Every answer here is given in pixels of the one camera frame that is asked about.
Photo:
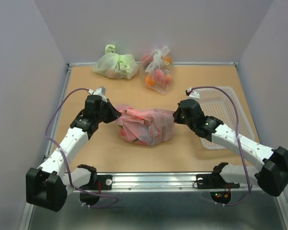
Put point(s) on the pink plastic bag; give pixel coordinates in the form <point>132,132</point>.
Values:
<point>145,127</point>

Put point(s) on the white plastic basket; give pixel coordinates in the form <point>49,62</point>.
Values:
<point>225,106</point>

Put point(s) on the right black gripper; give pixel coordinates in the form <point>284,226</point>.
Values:
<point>178,118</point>

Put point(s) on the green plastic bag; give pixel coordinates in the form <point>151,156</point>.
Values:
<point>116,66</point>

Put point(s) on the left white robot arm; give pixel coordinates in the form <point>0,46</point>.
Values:
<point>49,185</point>

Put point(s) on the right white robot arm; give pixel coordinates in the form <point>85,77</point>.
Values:
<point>269,169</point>

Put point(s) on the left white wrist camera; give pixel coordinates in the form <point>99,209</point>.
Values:
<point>100,91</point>

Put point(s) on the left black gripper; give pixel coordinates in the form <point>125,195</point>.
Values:
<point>114,114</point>

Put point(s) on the aluminium front rail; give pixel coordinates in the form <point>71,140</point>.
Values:
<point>152,182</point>

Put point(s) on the clear plastic fruit bag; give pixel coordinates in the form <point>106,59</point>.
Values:
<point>156,67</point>

